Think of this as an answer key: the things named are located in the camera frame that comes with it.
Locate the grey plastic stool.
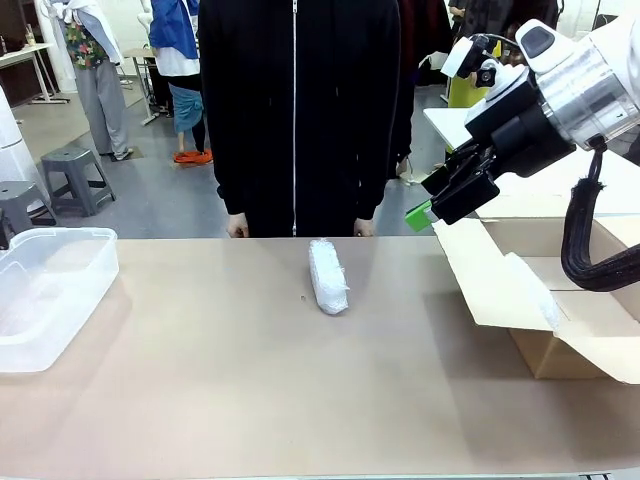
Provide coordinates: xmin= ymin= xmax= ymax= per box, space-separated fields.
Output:
xmin=40 ymin=147 xmax=117 ymax=218
xmin=0 ymin=180 xmax=57 ymax=227

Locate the person's right forearm black sleeve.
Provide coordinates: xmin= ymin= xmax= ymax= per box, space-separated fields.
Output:
xmin=199 ymin=89 xmax=250 ymax=220

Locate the small background table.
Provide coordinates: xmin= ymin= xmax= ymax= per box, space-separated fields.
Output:
xmin=122 ymin=47 xmax=162 ymax=127

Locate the clear plastic bin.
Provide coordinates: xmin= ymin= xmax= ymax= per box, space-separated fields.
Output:
xmin=0 ymin=227 xmax=120 ymax=374

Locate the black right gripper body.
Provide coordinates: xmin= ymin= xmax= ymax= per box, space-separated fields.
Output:
xmin=464 ymin=82 xmax=577 ymax=180

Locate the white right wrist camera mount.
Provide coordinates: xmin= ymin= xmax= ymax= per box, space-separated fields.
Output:
xmin=440 ymin=33 xmax=532 ymax=102

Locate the person's right hand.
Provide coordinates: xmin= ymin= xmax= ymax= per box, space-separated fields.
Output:
xmin=225 ymin=213 xmax=251 ymax=240

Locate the bubble-wrapped clock fully white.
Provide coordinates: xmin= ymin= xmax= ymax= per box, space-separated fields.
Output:
xmin=307 ymin=237 xmax=350 ymax=316

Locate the bubble-wrapped clock showing grey face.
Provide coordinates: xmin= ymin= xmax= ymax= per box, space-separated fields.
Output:
xmin=503 ymin=252 xmax=562 ymax=334

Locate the white side table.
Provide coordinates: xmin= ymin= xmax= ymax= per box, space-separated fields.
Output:
xmin=423 ymin=107 xmax=640 ymax=220

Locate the figure in floral shirt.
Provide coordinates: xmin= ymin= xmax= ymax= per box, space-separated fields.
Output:
xmin=42 ymin=0 xmax=135 ymax=162

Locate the person's left forearm black sleeve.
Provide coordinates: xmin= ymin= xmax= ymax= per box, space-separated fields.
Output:
xmin=355 ymin=89 xmax=415 ymax=222

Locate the person in black hoodie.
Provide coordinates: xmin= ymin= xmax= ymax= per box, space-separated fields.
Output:
xmin=198 ymin=0 xmax=415 ymax=239

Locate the brown cardboard box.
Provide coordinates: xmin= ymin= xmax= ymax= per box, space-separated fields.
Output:
xmin=430 ymin=199 xmax=640 ymax=385

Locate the person in yellow apron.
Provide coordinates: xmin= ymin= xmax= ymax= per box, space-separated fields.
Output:
xmin=446 ymin=0 xmax=504 ymax=110

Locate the black braided cable sleeve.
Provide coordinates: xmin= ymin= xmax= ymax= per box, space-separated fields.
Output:
xmin=560 ymin=134 xmax=640 ymax=293

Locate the person in blue jacket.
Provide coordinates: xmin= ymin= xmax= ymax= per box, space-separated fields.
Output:
xmin=148 ymin=0 xmax=215 ymax=167

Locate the white background desk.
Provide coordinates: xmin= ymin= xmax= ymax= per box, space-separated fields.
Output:
xmin=0 ymin=42 xmax=71 ymax=107

